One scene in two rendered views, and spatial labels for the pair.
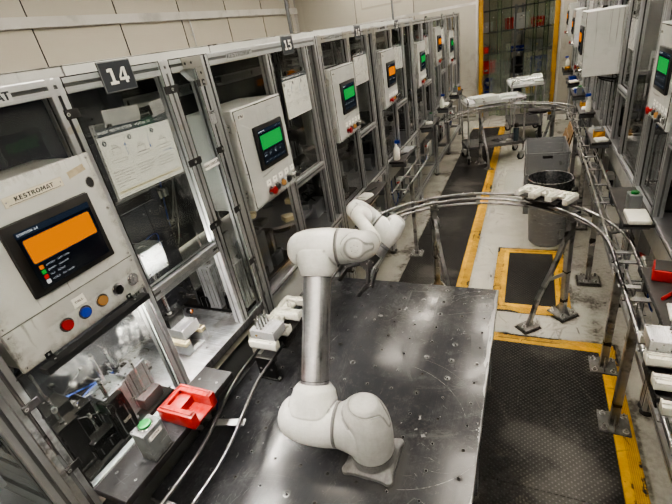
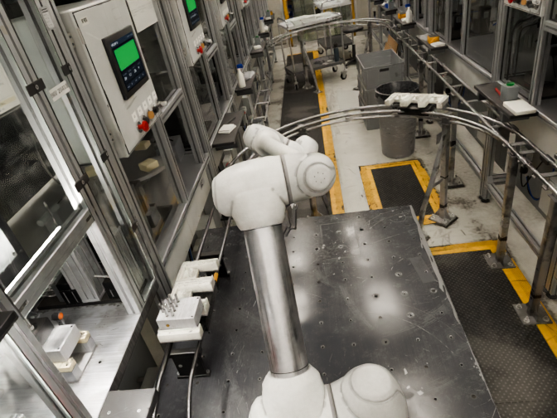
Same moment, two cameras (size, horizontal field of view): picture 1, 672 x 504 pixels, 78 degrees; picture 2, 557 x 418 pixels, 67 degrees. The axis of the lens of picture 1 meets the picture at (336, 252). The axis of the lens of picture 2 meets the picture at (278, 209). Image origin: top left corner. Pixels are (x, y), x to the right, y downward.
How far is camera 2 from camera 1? 0.56 m
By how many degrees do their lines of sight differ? 17
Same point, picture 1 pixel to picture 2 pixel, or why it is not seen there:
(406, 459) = not seen: outside the picture
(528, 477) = not seen: hidden behind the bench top
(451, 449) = (460, 399)
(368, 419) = (388, 400)
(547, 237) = (402, 148)
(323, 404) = (316, 397)
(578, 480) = (527, 381)
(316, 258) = (263, 201)
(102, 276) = not seen: outside the picture
